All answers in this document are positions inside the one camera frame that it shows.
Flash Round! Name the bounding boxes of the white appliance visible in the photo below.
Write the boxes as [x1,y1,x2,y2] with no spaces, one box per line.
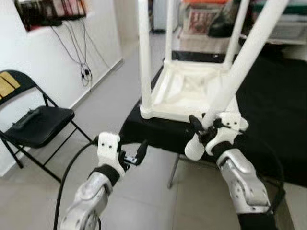
[153,0,168,32]

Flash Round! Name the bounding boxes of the black folding chair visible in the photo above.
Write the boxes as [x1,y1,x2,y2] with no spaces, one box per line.
[0,70,93,184]

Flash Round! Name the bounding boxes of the black bag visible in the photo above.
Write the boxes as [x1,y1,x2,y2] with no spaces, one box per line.
[209,9,238,39]

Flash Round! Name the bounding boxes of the white plastic table leg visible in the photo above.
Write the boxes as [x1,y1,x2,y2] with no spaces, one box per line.
[223,0,250,69]
[184,0,290,161]
[138,0,155,118]
[164,0,179,63]

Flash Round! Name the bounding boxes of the clear plastic storage box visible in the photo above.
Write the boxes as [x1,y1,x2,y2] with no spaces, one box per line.
[249,12,307,43]

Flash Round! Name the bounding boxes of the black tablecloth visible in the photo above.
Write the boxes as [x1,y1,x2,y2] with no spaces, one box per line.
[118,47,307,188]

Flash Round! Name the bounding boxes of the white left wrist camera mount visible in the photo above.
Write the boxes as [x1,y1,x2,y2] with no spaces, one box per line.
[97,133,127,176]

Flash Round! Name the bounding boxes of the black hanging wall cables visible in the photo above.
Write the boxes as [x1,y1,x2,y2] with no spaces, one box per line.
[50,21,99,90]

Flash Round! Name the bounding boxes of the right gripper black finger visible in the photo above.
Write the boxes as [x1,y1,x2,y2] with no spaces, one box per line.
[189,115,205,138]

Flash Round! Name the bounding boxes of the beige woven mat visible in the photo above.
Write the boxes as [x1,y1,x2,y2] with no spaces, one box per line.
[178,34,232,55]

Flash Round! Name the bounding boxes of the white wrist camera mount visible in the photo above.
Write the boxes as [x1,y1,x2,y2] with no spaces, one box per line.
[203,112,249,157]
[97,133,127,176]

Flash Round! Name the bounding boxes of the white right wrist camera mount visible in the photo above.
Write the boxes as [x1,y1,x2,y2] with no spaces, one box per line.
[203,112,249,157]

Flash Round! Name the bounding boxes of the clear bin with orange lid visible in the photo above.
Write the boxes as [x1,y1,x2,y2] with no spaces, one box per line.
[181,0,232,37]

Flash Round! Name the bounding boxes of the dark wall shelf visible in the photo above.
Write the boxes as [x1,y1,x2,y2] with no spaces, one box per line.
[14,0,88,32]

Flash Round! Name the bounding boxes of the red printed box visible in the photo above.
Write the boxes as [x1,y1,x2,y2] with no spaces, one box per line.
[187,6,217,35]

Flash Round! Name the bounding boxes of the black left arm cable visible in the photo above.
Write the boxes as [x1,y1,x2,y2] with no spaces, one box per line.
[53,139,99,230]

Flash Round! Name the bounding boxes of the metal folding table frame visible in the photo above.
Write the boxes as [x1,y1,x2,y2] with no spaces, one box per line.
[167,152,182,189]

